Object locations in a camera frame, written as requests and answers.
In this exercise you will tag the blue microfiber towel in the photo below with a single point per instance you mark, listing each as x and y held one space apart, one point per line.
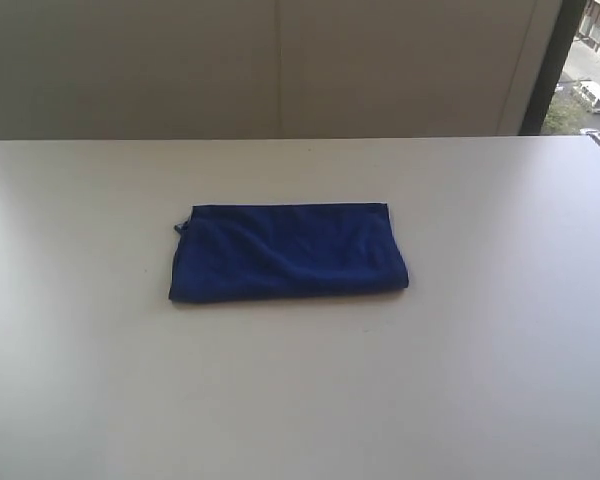
229 253

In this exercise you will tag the white van outside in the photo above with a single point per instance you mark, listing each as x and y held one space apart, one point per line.
588 93

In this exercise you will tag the dark window frame post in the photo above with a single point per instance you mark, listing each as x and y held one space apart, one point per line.
565 26

